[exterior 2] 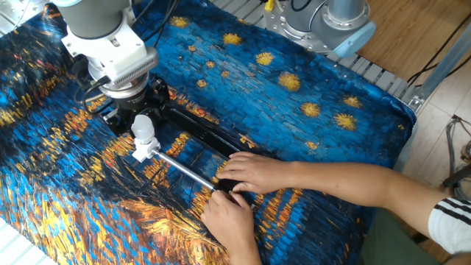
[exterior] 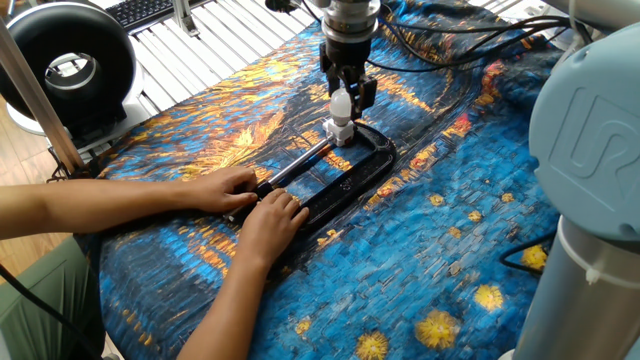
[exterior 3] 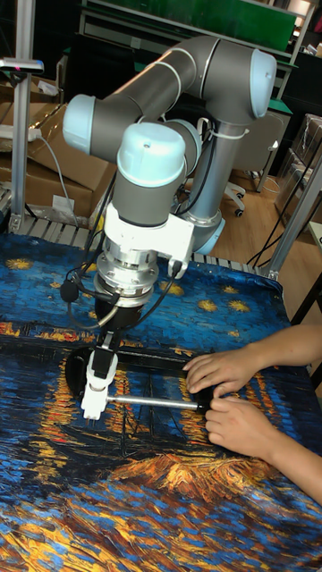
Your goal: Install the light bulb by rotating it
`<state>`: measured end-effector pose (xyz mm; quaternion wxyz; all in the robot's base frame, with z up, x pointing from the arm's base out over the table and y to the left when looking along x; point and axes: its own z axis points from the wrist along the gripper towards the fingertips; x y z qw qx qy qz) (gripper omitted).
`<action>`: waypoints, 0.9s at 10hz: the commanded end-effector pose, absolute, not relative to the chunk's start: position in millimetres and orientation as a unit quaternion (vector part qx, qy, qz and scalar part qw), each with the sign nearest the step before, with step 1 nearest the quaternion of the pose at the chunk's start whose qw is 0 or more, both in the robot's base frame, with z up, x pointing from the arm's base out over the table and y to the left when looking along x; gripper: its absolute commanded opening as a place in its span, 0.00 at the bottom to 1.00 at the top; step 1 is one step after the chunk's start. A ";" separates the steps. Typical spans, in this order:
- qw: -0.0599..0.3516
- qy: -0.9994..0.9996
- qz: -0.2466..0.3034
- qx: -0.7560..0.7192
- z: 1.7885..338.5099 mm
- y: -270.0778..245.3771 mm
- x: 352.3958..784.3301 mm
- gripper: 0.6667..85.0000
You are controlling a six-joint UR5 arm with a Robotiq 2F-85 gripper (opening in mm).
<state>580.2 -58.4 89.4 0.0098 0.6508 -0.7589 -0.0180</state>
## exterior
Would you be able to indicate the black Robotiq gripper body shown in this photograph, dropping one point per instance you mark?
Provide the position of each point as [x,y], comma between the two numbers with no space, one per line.
[346,56]

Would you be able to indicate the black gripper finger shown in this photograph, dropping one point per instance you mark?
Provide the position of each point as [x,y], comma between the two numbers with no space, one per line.
[330,84]
[364,92]

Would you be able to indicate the white light bulb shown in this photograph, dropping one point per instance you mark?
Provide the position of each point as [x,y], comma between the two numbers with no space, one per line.
[342,106]

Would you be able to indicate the black C-clamp with metal screw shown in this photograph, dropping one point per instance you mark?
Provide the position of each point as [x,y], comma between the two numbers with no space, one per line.
[335,180]

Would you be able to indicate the person's left forearm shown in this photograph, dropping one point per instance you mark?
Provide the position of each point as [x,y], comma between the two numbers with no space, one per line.
[100,205]

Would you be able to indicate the person's right forearm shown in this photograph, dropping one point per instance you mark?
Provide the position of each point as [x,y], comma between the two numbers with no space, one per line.
[220,315]

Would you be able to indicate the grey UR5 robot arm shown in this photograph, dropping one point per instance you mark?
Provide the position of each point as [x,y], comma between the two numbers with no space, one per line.
[590,210]

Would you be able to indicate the white bulb socket block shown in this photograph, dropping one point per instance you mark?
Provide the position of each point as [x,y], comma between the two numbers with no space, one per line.
[340,132]

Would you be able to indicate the person's left hand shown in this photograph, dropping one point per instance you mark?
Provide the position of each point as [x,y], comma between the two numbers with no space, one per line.
[225,190]

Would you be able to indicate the person's right hand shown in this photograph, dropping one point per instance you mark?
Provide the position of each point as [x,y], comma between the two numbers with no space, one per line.
[270,225]

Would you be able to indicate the black keyboard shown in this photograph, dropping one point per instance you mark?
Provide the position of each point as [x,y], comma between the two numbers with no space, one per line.
[155,10]

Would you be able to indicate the starry night print tablecloth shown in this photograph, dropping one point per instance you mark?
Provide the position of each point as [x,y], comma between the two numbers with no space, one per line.
[430,280]

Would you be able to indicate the black round fan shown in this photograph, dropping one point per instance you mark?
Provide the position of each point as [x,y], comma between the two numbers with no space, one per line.
[65,65]

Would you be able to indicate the green trousers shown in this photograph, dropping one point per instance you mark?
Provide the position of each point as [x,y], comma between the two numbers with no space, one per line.
[40,300]

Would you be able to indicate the aluminium upright post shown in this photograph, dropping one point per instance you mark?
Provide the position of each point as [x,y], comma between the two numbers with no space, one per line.
[45,100]

